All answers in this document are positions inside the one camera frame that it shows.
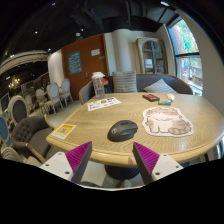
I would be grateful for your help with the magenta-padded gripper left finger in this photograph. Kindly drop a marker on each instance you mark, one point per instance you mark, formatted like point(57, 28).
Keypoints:
point(60, 164)

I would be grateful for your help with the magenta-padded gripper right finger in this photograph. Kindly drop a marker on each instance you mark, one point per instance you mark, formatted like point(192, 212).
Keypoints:
point(163, 165)

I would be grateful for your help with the black computer mouse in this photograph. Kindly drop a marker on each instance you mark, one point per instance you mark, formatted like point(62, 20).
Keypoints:
point(122, 130)

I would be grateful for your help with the cat-shaped mouse pad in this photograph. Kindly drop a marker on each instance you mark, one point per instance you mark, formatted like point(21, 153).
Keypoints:
point(166, 121)

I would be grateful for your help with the yellow square sticker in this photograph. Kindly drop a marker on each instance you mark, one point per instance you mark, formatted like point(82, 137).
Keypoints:
point(63, 130)

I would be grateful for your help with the dark round table base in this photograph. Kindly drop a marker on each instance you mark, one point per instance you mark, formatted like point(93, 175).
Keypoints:
point(121, 172)

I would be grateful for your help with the grey tufted armchair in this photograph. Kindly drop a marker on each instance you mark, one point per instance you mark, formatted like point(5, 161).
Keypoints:
point(28, 131)

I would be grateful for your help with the green small packet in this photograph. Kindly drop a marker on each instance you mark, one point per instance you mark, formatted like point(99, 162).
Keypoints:
point(164, 102)

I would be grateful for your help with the black box with red print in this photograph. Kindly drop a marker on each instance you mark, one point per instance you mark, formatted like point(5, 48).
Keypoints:
point(151, 97)

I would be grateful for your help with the group of white-framed chairs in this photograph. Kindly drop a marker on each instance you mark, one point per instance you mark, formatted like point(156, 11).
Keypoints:
point(53, 95)

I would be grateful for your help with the printed paper sheet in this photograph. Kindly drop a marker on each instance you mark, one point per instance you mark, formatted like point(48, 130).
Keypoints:
point(103, 103)

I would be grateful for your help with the pale striped flat pillow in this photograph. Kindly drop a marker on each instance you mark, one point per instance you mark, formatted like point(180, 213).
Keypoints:
point(160, 87)

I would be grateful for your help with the grey curved sofa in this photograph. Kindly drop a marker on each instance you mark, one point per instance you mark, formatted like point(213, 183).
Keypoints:
point(150, 81)

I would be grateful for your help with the clear shaker bottle white lid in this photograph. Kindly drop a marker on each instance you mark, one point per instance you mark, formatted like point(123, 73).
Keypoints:
point(98, 87)

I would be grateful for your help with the grey striped square pillow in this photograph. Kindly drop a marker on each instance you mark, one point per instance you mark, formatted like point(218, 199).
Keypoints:
point(125, 82)

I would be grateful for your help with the dark bag with orange top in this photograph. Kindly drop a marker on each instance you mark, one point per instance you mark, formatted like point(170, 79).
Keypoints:
point(108, 86)

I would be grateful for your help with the brown wooden door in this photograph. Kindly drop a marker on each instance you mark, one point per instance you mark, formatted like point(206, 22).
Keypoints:
point(88, 66)

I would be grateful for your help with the blue poster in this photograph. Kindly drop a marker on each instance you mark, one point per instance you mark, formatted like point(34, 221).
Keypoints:
point(75, 62)

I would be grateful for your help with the arched glass-door cabinet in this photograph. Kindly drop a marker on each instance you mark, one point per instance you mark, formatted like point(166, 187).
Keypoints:
point(151, 56)

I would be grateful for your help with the black-framed window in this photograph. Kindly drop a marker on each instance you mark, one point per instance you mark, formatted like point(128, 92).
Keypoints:
point(188, 56)

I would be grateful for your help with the white small door sign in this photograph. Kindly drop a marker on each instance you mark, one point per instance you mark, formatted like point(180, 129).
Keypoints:
point(95, 52)

